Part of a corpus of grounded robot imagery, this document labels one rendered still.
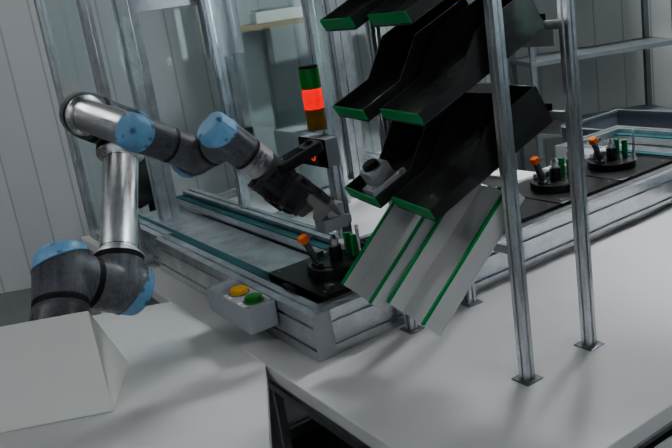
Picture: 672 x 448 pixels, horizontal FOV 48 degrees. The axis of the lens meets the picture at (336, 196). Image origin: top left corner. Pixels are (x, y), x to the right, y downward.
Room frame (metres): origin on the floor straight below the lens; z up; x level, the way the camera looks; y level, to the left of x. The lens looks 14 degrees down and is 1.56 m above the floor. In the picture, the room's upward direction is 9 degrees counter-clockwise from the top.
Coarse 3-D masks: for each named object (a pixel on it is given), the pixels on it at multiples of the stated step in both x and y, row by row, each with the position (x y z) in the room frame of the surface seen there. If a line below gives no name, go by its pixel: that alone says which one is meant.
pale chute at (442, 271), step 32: (480, 192) 1.36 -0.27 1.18; (448, 224) 1.34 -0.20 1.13; (480, 224) 1.29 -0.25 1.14; (416, 256) 1.31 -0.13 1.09; (448, 256) 1.30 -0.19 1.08; (480, 256) 1.22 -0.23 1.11; (416, 288) 1.31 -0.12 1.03; (448, 288) 1.19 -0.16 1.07; (416, 320) 1.25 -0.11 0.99; (448, 320) 1.19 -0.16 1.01
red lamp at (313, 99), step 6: (306, 90) 1.85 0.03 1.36; (312, 90) 1.84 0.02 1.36; (318, 90) 1.85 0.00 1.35; (306, 96) 1.85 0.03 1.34; (312, 96) 1.84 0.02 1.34; (318, 96) 1.85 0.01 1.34; (306, 102) 1.85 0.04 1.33; (312, 102) 1.84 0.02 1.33; (318, 102) 1.85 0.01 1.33; (306, 108) 1.85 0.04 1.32; (312, 108) 1.84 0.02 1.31; (318, 108) 1.85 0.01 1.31
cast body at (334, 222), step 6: (342, 204) 1.64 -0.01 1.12; (342, 210) 1.64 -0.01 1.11; (330, 216) 1.62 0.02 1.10; (336, 216) 1.63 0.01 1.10; (342, 216) 1.64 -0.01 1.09; (348, 216) 1.66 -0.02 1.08; (318, 222) 1.63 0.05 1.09; (324, 222) 1.61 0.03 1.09; (330, 222) 1.62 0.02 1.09; (336, 222) 1.63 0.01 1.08; (342, 222) 1.63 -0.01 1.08; (348, 222) 1.64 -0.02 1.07; (318, 228) 1.64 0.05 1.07; (324, 228) 1.61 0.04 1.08; (330, 228) 1.62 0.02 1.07; (336, 228) 1.62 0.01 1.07
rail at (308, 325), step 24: (168, 240) 2.14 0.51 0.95; (168, 264) 2.10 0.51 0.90; (192, 264) 1.95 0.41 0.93; (216, 264) 1.83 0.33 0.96; (264, 288) 1.61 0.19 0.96; (288, 288) 1.57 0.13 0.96; (288, 312) 1.49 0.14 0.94; (312, 312) 1.43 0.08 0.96; (288, 336) 1.51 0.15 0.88; (312, 336) 1.42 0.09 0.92
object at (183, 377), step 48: (144, 336) 1.68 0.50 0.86; (192, 336) 1.64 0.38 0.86; (144, 384) 1.43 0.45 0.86; (192, 384) 1.40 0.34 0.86; (240, 384) 1.37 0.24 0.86; (48, 432) 1.29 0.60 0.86; (96, 432) 1.27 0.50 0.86; (144, 432) 1.24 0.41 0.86; (192, 432) 1.21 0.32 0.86; (240, 432) 1.19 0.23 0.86
